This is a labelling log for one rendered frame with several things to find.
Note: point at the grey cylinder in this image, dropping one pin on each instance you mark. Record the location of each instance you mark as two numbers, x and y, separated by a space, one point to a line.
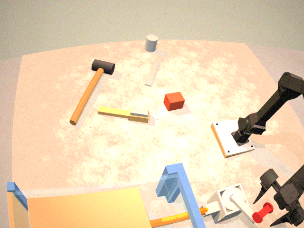
151 43

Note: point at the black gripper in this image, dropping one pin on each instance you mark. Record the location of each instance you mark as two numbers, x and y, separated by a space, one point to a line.
268 179

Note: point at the mallet with grey head and wooden handle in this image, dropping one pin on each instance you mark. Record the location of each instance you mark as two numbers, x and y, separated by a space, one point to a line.
100 67

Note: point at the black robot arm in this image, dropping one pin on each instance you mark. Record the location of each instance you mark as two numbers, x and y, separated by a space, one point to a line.
290 86

